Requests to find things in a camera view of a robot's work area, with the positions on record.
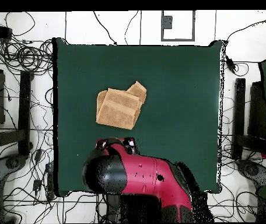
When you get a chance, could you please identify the small grey box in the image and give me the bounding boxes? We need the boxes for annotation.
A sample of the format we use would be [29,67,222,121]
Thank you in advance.
[163,15,173,30]

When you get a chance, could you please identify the grey rectangular floor frame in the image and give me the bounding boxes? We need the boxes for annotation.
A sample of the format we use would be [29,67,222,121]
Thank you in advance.
[160,10,195,42]

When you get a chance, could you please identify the black metal stand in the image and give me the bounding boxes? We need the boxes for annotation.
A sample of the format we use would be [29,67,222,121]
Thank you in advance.
[0,70,34,156]
[231,78,266,162]

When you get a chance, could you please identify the black power adapter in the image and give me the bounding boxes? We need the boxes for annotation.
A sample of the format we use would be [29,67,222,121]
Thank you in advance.
[225,55,237,73]

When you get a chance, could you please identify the dark green table cloth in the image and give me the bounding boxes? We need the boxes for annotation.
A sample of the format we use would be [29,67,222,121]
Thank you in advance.
[52,37,225,198]

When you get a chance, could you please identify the tan terry towel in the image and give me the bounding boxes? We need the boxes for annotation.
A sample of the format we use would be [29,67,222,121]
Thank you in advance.
[95,80,148,131]

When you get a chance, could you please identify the grey chair base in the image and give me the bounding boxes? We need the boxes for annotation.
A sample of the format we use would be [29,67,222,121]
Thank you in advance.
[0,153,27,187]
[236,159,266,187]

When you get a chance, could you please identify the coiled black cables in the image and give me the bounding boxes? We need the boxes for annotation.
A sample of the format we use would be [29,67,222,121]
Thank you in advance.
[0,39,53,73]

